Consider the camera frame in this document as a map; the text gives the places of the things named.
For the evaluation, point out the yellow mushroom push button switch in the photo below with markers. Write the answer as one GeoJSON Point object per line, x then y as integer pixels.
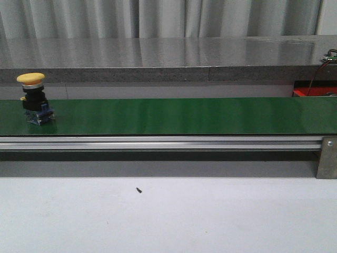
{"type": "Point", "coordinates": [35, 103]}

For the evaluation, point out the green circuit board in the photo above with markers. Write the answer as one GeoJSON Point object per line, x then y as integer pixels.
{"type": "Point", "coordinates": [330, 56]}

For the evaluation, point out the white pleated curtain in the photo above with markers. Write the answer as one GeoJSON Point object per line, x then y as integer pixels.
{"type": "Point", "coordinates": [152, 19]}

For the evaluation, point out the red plastic bin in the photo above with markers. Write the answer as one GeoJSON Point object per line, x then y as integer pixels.
{"type": "Point", "coordinates": [318, 88]}

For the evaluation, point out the grey stone counter slab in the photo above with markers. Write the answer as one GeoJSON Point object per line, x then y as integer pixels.
{"type": "Point", "coordinates": [215, 59]}

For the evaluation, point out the aluminium conveyor side rail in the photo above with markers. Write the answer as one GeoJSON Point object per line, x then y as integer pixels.
{"type": "Point", "coordinates": [263, 142]}

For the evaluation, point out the green conveyor belt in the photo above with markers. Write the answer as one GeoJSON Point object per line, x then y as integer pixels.
{"type": "Point", "coordinates": [302, 115]}

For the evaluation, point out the steel conveyor mounting bracket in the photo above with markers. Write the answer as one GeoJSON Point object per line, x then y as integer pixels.
{"type": "Point", "coordinates": [327, 162]}

